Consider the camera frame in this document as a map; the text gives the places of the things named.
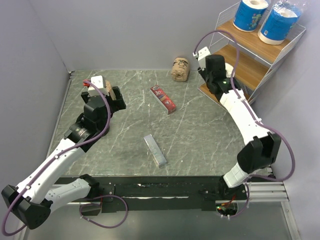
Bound black paper roll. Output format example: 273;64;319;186
225;62;235;78

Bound brown paper roll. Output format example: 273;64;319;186
105;80;116;100

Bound blue printed paper roll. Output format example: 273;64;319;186
233;0;270;32

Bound blue clear-wrapped paper roll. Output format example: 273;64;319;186
257;0;309;46

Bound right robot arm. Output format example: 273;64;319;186
198;54;281;200

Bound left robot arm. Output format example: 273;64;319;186
1;86;126;230

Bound bottom wooden shelf board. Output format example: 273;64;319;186
199;82;251;103

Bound wooden shelf board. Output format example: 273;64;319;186
199;82;251;103
217;20;290;64
214;44;268;90

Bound middle wooden shelf board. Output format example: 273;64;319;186
214;44;268;90

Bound top wooden shelf board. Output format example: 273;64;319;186
217;20;290;64

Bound brown roll with bear print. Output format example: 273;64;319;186
171;57;190;82

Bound red toothpaste box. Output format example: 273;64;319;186
149;85;176;115

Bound silver toothpaste box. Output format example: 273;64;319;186
143;134;167;168

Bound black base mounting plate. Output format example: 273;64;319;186
53;176;251;214

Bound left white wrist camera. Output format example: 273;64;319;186
88;75;109;97

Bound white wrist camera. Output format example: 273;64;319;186
192;46;211;70
88;75;109;97

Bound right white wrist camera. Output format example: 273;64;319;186
192;46;211;70

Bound white wire shelf rack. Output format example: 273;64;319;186
192;2;306;104

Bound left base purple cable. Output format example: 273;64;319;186
79;194;128;229

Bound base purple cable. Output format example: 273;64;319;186
219;195;251;221
79;194;128;229

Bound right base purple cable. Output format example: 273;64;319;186
219;195;251;221

